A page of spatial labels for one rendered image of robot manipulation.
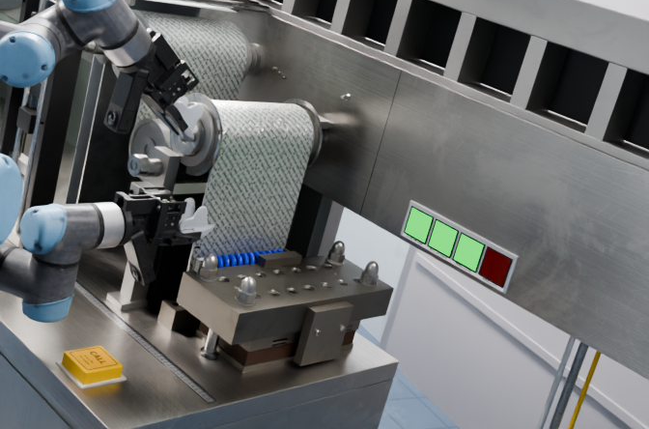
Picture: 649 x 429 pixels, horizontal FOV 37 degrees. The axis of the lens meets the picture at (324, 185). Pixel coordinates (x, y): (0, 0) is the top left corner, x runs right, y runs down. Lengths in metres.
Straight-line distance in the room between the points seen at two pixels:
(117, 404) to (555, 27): 0.92
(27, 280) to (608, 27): 1.00
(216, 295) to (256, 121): 0.33
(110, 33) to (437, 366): 2.54
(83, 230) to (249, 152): 0.36
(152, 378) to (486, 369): 2.11
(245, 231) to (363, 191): 0.25
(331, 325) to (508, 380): 1.80
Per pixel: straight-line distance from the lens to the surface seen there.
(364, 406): 1.90
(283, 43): 2.05
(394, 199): 1.83
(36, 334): 1.70
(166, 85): 1.59
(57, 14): 1.51
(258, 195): 1.81
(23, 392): 1.75
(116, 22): 1.50
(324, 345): 1.78
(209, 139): 1.69
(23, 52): 1.37
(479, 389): 3.61
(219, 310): 1.65
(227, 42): 1.97
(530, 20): 1.67
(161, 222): 1.64
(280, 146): 1.79
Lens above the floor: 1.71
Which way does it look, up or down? 16 degrees down
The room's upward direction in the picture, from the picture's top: 15 degrees clockwise
